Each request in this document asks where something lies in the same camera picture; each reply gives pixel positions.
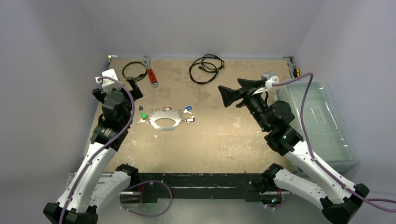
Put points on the clear plastic storage bin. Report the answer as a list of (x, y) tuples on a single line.
[(317, 115)]

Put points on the metal key organizer ring plate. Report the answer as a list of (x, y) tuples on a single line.
[(158, 114)]

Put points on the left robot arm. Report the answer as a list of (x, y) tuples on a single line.
[(83, 199)]

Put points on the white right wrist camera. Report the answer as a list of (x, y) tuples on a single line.
[(269, 78)]

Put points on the red handled adjustable wrench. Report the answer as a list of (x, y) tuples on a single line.
[(151, 74)]

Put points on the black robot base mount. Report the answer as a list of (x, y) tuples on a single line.
[(250, 187)]

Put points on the yellow black clamp tool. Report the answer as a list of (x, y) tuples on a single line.
[(293, 69)]

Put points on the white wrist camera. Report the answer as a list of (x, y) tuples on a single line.
[(106, 81), (269, 78)]

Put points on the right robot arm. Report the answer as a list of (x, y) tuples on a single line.
[(337, 197)]

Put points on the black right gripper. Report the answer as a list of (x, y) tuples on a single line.
[(242, 96)]

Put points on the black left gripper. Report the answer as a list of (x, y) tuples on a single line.
[(137, 94)]

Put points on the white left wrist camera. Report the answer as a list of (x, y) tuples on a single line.
[(106, 81)]

